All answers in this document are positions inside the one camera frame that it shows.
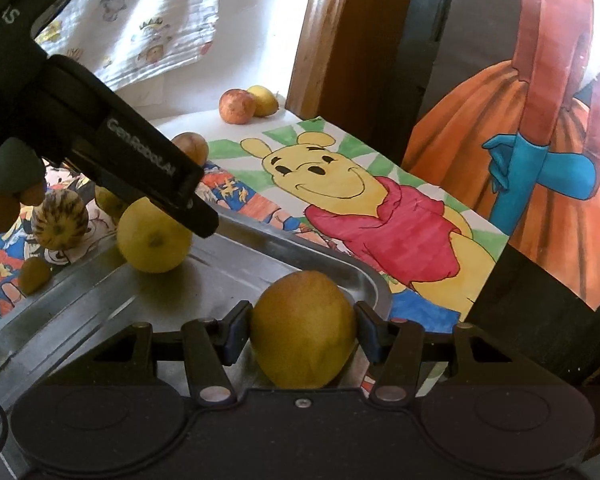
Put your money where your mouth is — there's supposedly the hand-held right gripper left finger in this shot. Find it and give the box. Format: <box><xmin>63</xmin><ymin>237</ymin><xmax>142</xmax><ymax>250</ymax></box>
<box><xmin>45</xmin><ymin>301</ymin><xmax>254</xmax><ymax>407</ymax></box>

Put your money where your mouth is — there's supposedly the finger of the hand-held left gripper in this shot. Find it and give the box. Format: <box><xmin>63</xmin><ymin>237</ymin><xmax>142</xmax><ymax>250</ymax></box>
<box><xmin>176</xmin><ymin>180</ymin><xmax>220</xmax><ymax>239</ymax></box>

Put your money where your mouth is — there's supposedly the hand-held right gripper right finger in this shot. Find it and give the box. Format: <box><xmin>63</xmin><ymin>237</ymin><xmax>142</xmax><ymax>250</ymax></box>
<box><xmin>352</xmin><ymin>301</ymin><xmax>561</xmax><ymax>407</ymax></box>

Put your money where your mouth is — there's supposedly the round yellow fruit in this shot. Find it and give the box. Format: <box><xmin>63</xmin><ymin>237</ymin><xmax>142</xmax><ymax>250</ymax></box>
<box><xmin>116</xmin><ymin>196</ymin><xmax>193</xmax><ymax>275</ymax></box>

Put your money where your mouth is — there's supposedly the metal tray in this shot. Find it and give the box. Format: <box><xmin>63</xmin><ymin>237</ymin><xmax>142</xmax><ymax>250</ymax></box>
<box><xmin>0</xmin><ymin>207</ymin><xmax>394</xmax><ymax>480</ymax></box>

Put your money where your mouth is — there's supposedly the striped round melon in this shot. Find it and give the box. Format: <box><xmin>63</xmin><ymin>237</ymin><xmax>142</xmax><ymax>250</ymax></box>
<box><xmin>31</xmin><ymin>189</ymin><xmax>90</xmax><ymax>252</ymax></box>

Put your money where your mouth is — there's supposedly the small yellow orange fruit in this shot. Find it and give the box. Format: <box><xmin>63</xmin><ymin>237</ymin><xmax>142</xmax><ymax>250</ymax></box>
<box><xmin>19</xmin><ymin>256</ymin><xmax>53</xmax><ymax>296</ymax></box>

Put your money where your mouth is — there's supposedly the person's left hand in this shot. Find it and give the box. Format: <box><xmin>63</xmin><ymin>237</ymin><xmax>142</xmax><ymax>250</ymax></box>
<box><xmin>0</xmin><ymin>137</ymin><xmax>47</xmax><ymax>252</ymax></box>

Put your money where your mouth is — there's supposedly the colourful comic drawing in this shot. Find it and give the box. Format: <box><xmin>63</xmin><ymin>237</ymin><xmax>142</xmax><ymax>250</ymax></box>
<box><xmin>0</xmin><ymin>157</ymin><xmax>463</xmax><ymax>396</ymax></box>

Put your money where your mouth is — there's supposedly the brown round fruit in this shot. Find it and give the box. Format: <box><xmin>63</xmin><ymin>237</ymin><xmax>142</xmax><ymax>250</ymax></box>
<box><xmin>171</xmin><ymin>131</ymin><xmax>210</xmax><ymax>167</ymax></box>

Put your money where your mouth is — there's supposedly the yellow green fruit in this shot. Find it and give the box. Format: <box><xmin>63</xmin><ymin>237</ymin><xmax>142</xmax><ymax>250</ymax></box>
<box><xmin>95</xmin><ymin>185</ymin><xmax>131</xmax><ymax>226</ymax></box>

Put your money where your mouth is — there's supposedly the yellow bear drawing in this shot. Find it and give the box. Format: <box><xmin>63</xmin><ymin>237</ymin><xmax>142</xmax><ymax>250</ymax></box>
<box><xmin>205</xmin><ymin>116</ymin><xmax>511</xmax><ymax>323</ymax></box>

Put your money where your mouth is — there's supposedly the red apple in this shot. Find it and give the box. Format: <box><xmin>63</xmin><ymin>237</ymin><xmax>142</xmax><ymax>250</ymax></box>
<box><xmin>219</xmin><ymin>88</ymin><xmax>257</xmax><ymax>125</ymax></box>

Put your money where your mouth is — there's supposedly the small yellow pear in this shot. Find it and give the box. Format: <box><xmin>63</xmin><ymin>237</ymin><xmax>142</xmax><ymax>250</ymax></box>
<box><xmin>246</xmin><ymin>85</ymin><xmax>280</xmax><ymax>118</ymax></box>

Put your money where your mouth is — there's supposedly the orange dress poster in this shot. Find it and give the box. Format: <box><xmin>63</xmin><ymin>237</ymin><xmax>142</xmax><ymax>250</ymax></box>
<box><xmin>401</xmin><ymin>0</ymin><xmax>600</xmax><ymax>313</ymax></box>

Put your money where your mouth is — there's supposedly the wooden post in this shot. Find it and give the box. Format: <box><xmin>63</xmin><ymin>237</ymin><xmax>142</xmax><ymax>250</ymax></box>
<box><xmin>285</xmin><ymin>0</ymin><xmax>421</xmax><ymax>163</ymax></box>

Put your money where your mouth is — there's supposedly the dark door frame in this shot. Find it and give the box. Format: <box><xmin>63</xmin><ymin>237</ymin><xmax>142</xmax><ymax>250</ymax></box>
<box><xmin>402</xmin><ymin>0</ymin><xmax>463</xmax><ymax>111</ymax></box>

